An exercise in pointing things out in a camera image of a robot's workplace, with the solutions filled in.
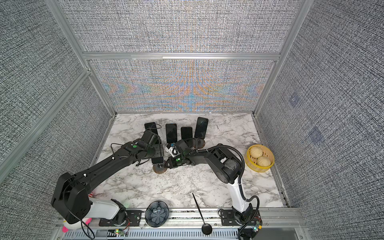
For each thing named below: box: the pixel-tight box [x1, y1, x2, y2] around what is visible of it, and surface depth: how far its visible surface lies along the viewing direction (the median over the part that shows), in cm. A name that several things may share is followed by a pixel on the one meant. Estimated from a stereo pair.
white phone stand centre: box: [168, 146, 180, 158], surface depth 88 cm
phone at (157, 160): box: [151, 156, 164, 164], surface depth 87 cm
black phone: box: [194, 116, 209, 140], surface depth 95 cm
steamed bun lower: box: [257, 156, 271, 167], surface depth 88 cm
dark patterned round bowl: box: [145, 200, 170, 228], surface depth 75 cm
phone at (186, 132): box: [181, 126, 193, 140], surface depth 91 cm
